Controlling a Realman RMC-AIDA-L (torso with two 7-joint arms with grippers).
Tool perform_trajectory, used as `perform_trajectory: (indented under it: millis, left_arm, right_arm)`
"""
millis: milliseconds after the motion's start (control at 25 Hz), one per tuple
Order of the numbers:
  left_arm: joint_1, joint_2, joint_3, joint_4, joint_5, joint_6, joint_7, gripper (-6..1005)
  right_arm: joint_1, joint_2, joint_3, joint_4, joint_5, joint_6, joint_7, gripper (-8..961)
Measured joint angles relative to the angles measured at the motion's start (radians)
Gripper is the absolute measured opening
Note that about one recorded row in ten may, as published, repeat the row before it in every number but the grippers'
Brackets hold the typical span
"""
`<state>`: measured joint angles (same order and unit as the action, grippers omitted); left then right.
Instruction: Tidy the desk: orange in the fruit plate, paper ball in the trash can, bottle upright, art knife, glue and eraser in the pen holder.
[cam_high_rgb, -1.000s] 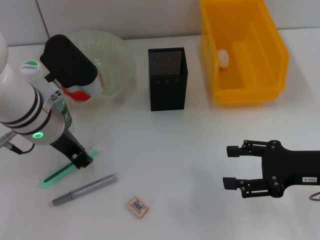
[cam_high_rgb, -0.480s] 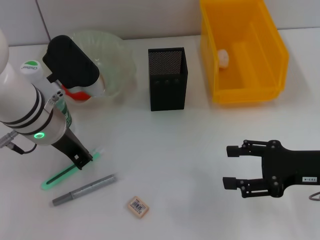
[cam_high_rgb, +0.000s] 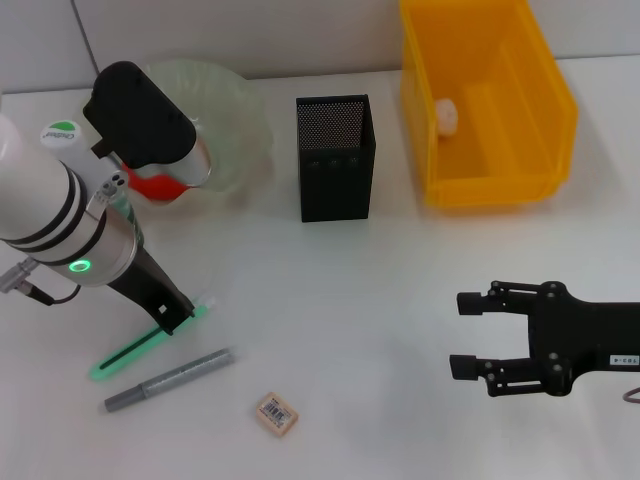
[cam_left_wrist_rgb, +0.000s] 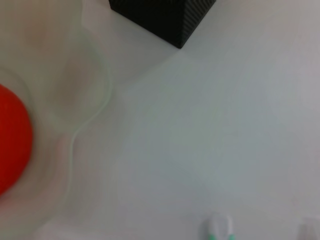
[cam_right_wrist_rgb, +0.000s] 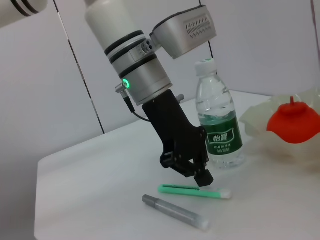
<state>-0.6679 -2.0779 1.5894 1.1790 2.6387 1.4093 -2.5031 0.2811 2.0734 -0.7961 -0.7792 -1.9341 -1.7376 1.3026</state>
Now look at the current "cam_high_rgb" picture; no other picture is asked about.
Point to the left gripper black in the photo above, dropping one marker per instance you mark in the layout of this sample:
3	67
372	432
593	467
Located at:
142	280

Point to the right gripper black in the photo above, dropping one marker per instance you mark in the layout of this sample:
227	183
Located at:
590	335

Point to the green utility knife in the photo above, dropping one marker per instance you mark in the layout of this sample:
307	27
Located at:
120	357

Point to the red-orange toy fruit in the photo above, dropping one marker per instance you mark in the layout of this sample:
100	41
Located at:
155	187

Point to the clear water bottle green label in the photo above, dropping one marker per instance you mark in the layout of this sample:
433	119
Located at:
60	136

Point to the white paper ball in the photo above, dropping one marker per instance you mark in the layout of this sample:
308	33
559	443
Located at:
446	116

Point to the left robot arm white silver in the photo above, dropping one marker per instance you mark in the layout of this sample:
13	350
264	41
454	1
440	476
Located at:
45	200

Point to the grey marker pen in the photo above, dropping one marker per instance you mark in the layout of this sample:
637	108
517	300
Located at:
170	381

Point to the beige eraser with barcode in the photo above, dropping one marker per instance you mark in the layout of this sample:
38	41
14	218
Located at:
276	415

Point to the black mesh pen holder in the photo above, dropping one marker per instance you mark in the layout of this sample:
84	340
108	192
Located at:
335	185

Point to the clear glass fruit plate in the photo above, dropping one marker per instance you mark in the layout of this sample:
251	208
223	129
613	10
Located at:
230	115

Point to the yellow plastic bin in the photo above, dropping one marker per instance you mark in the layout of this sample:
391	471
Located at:
500	125

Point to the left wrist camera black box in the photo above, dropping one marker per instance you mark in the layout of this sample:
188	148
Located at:
140	115

